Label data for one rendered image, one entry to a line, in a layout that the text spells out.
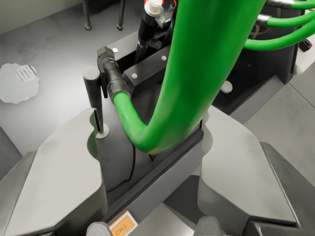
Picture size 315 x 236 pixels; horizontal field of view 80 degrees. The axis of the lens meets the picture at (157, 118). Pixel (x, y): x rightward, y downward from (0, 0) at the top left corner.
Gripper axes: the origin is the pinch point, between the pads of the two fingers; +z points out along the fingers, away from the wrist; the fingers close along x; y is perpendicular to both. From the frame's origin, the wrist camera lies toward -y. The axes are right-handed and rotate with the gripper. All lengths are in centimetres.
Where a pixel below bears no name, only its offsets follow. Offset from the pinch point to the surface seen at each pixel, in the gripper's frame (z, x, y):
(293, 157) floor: 107, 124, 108
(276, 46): 13.8, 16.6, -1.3
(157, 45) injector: 21.9, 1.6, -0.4
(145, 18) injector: 20.3, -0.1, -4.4
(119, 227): 7.6, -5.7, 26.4
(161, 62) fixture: 28.9, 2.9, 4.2
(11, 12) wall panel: 41, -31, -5
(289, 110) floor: 137, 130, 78
